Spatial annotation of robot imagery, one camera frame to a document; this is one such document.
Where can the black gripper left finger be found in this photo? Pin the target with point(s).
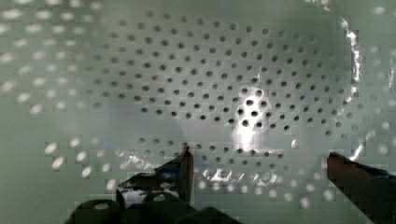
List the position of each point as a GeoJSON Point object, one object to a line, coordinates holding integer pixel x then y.
{"type": "Point", "coordinates": [177, 175]}

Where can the mint green oval strainer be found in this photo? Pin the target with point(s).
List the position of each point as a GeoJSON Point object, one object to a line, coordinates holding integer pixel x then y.
{"type": "Point", "coordinates": [260, 91]}

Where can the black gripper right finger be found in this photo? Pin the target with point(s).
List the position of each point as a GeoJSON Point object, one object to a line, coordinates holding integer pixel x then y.
{"type": "Point", "coordinates": [372, 190]}

